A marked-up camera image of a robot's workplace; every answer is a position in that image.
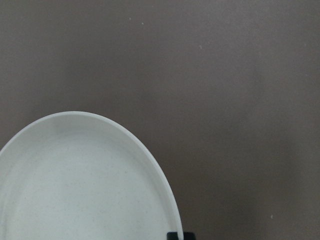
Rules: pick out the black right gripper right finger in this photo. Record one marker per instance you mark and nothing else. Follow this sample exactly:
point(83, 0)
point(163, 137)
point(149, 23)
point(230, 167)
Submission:
point(189, 235)

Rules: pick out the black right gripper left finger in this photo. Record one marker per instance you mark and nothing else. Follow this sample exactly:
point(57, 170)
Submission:
point(172, 236)

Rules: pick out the cream round plate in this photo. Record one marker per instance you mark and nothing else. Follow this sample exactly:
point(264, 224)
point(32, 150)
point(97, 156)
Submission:
point(81, 176)

